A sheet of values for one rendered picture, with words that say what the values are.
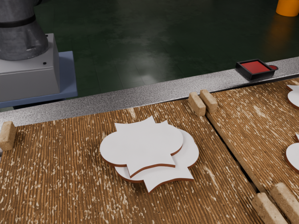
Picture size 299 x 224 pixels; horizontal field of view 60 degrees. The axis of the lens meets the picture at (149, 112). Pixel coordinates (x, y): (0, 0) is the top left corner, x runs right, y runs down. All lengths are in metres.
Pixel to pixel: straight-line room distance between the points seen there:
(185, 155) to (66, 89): 0.46
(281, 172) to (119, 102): 0.38
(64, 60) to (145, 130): 0.54
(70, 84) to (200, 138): 0.45
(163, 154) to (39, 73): 0.44
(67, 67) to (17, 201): 0.54
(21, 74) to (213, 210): 0.57
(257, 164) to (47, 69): 0.56
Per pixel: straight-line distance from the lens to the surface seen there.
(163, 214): 0.42
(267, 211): 0.42
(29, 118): 0.65
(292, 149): 0.55
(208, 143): 0.52
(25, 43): 0.80
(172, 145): 0.46
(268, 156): 0.53
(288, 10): 4.38
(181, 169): 0.43
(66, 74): 0.87
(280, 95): 0.70
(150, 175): 0.42
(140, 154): 0.44
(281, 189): 0.45
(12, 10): 0.78
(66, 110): 0.64
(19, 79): 0.77
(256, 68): 0.80
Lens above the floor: 1.30
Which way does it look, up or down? 39 degrees down
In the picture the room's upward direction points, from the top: straight up
